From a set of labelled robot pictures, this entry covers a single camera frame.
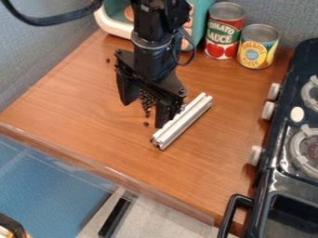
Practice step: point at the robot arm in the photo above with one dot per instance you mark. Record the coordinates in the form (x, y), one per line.
(152, 18)

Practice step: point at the silver aluminium bar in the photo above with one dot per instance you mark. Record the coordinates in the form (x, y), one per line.
(183, 121)

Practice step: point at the yellow pineapple can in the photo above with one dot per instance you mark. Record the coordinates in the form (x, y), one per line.
(257, 46)

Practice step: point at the toy stove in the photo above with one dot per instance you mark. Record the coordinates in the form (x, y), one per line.
(281, 142)

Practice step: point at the red tomato can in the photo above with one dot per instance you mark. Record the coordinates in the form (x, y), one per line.
(223, 30)

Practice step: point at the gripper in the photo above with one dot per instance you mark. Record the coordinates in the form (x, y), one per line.
(150, 65)

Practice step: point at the pile of black bits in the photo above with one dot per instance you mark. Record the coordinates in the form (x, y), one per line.
(146, 103)

